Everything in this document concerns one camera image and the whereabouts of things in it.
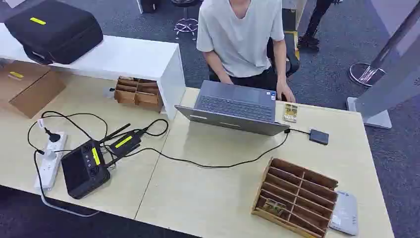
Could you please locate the wooden card box with dividers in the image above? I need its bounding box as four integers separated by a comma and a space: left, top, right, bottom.
251, 157, 339, 238

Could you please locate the grey laptop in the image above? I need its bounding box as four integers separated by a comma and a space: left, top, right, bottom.
174, 80, 291, 137

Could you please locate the person's left hand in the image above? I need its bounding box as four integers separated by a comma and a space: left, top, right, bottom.
276, 80, 297, 104

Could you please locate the small cardboard divider box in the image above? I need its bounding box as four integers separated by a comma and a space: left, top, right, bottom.
113, 76, 164, 113

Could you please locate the black transmitter with antennas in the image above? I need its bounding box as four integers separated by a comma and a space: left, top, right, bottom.
99, 123, 147, 168

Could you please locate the chrome stool base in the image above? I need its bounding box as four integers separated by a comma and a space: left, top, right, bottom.
173, 0, 200, 41

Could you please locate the black office chair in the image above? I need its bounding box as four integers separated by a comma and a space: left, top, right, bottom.
267, 31, 301, 78

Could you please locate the white desk shelf riser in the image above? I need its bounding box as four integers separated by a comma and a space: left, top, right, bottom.
0, 23, 187, 120

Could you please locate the printed card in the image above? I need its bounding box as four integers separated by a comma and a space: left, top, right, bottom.
262, 198, 286, 218

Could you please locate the small black external drive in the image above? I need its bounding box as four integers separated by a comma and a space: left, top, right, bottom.
309, 128, 329, 146

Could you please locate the black storage bin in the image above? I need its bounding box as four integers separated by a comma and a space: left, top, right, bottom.
137, 0, 161, 14

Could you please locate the black remote controller with screen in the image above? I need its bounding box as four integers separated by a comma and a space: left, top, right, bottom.
61, 140, 111, 200

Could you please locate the standing person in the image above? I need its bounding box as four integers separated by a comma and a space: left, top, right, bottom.
298, 0, 344, 52

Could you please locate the black power plug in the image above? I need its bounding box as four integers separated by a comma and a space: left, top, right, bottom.
44, 128, 61, 143

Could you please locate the chrome pole with round base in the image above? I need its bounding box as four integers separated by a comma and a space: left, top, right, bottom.
348, 1, 420, 88

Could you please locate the flat grey device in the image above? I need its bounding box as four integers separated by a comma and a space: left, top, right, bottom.
329, 191, 359, 237

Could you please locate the white power strip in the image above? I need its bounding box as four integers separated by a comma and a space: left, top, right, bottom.
34, 132, 68, 191

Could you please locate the black carrying case yellow label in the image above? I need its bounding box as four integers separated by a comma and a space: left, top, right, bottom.
3, 0, 104, 65

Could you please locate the grey panel stand white base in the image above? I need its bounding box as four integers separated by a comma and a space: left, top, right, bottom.
346, 0, 420, 129

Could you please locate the brown cardboard box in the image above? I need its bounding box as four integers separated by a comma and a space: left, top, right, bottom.
0, 60, 66, 119

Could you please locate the black looped transmitter cable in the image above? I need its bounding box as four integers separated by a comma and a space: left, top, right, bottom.
141, 119, 169, 137

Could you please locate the long black laptop cable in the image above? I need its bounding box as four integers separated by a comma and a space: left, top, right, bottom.
105, 131, 290, 169

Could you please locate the black looped power cable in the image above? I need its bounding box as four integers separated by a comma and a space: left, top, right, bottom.
27, 111, 109, 155

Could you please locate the white power strip cord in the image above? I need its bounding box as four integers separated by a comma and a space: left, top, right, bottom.
41, 188, 101, 218

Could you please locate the thin black cord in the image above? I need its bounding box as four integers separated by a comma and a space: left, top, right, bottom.
33, 149, 48, 201

